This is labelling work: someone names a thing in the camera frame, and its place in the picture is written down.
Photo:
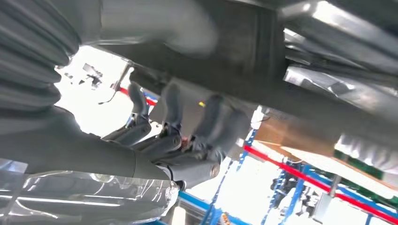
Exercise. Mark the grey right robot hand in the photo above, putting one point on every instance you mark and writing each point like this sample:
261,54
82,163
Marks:
77,155

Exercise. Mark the blue steel shelf rack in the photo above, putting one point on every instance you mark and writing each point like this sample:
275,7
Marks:
194,198

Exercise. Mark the brown cardboard box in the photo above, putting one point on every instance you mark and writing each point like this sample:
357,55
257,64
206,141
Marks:
295,136

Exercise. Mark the grey stamped metal panel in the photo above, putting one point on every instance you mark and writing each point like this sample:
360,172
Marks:
342,31

